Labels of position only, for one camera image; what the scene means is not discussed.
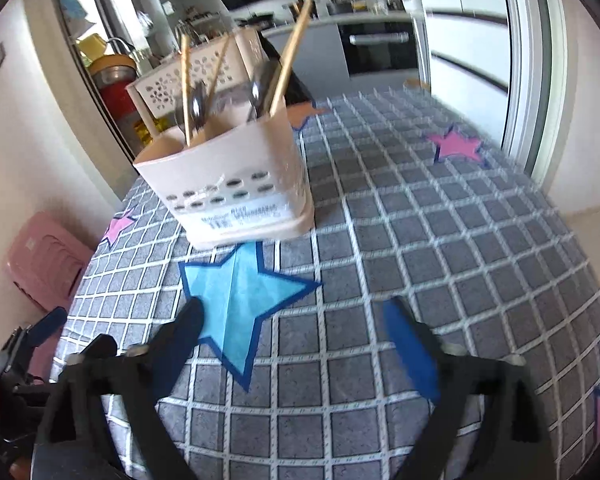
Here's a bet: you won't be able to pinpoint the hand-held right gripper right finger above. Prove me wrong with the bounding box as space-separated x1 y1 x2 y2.
382 296 552 480

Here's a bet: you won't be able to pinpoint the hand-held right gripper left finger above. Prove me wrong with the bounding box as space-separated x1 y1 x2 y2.
30 299 207 480

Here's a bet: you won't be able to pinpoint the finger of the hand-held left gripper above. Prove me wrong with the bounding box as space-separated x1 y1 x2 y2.
27 306 69 349
80 333 120 362

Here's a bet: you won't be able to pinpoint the white plastic utensil holder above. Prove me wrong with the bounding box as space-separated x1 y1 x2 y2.
132 27 315 251

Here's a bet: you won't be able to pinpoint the black-handled metal spoon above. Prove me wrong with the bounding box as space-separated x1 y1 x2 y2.
247 60 282 122

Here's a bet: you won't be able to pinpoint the stack of pink plastic stools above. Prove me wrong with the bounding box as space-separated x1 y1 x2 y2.
5 210 96 311

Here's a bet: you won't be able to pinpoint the grey checked star tablecloth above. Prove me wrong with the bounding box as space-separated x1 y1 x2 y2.
50 87 600 480

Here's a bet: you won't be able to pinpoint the gold foil packages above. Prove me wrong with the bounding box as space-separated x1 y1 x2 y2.
132 115 156 143

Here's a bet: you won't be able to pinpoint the red container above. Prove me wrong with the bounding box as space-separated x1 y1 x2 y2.
100 82 141 136

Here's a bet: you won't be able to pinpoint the white flower-cutout basket cart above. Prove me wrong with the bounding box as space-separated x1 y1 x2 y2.
126 27 261 131

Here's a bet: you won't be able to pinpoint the steel basin with orange lid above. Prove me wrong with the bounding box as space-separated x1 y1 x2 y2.
87 55 138 86

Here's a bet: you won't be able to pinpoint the yellow plastic cup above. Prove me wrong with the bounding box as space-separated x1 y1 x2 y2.
75 34 108 58

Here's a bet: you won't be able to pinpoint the chrome kitchen faucet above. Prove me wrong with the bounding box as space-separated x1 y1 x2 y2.
105 36 138 56

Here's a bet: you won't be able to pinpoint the black built-in oven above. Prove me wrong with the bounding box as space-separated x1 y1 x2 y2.
337 20 421 78

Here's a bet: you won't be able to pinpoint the grey kitchen counter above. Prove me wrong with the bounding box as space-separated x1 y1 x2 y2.
260 12 423 86

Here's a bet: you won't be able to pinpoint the white refrigerator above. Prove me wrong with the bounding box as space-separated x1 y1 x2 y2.
410 0 511 131

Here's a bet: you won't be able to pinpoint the blue patterned bag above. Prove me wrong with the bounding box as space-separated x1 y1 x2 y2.
57 0 93 23

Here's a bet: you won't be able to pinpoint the dark sliding door frame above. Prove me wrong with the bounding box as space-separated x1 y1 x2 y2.
55 0 141 163

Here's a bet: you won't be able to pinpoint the white sliding door frame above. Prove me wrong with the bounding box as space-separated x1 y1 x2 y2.
497 0 571 191

